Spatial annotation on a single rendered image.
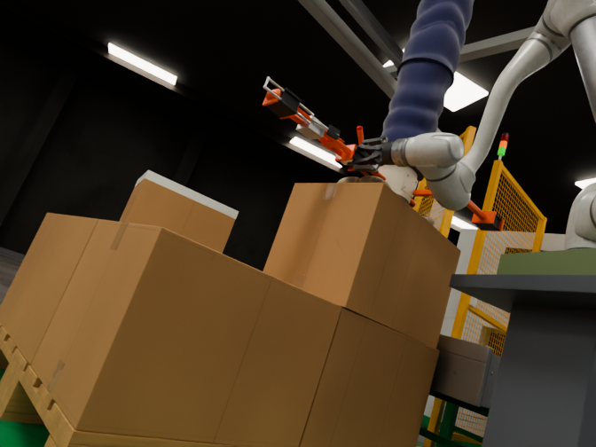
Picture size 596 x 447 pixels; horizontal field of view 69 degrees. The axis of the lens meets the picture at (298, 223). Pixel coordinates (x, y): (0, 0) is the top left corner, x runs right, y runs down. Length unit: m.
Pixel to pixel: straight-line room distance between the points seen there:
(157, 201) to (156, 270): 1.77
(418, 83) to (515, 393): 1.16
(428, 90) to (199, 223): 1.56
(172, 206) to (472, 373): 1.83
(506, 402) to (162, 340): 0.88
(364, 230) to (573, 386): 0.64
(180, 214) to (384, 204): 1.59
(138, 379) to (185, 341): 0.12
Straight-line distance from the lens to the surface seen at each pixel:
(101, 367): 0.93
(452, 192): 1.42
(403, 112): 1.79
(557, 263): 1.24
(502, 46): 4.34
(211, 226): 2.74
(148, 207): 2.66
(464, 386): 1.77
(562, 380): 1.24
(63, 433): 0.99
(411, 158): 1.37
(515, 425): 1.30
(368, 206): 1.35
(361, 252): 1.30
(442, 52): 1.96
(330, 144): 1.50
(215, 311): 1.00
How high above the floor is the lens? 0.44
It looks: 13 degrees up
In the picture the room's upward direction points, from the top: 19 degrees clockwise
